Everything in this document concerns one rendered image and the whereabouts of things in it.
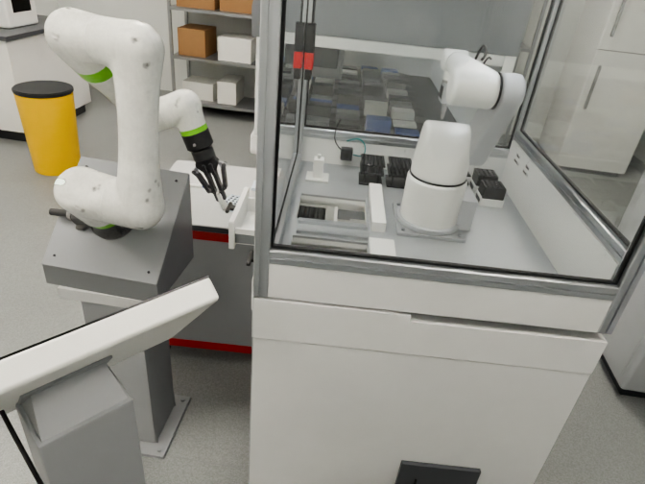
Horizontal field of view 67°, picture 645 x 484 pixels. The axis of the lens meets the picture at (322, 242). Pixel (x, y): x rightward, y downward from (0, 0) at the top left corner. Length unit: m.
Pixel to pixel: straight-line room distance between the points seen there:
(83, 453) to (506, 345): 1.03
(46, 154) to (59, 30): 3.05
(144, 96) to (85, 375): 0.66
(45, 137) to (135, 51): 3.09
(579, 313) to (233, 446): 1.39
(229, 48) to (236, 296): 3.77
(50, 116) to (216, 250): 2.45
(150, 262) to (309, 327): 0.54
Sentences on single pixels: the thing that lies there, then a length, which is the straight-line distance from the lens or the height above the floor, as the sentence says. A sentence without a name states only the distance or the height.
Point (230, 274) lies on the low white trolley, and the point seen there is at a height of 0.53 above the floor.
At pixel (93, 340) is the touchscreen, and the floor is 1.18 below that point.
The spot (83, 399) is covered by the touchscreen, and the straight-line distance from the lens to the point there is 0.97.
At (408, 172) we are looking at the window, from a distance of 1.14.
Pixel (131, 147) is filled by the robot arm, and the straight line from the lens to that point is 1.33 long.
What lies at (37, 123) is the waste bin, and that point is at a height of 0.43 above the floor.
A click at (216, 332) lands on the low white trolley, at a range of 2.33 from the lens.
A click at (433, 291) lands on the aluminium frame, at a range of 1.29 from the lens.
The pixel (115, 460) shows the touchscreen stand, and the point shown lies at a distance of 1.07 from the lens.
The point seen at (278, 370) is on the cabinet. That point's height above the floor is 0.68.
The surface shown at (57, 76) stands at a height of 0.47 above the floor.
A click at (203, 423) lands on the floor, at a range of 2.24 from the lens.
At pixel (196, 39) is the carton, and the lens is 5.70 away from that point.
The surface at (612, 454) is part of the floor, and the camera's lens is 2.62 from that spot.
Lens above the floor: 1.74
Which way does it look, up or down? 31 degrees down
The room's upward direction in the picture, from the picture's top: 6 degrees clockwise
